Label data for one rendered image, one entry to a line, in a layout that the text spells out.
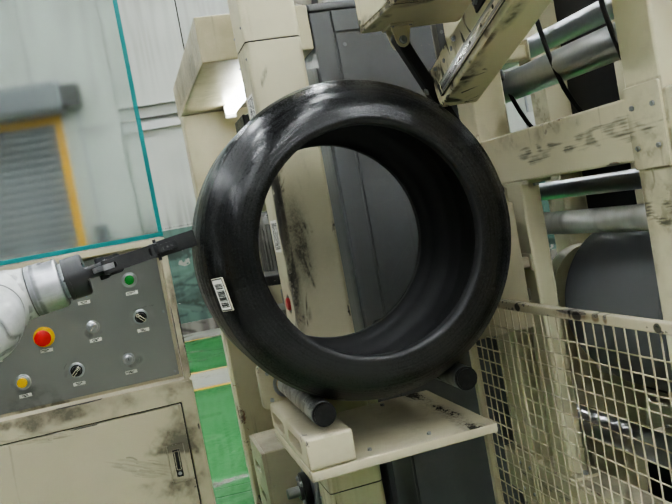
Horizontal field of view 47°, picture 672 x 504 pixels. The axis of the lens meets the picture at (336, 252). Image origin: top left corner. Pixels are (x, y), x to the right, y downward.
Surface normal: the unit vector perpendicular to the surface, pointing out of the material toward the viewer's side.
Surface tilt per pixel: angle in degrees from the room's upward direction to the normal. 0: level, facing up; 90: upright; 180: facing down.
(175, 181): 90
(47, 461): 90
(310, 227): 90
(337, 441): 90
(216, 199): 72
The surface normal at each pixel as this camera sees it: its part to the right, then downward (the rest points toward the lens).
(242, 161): -0.44, -0.36
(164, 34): 0.15, 0.03
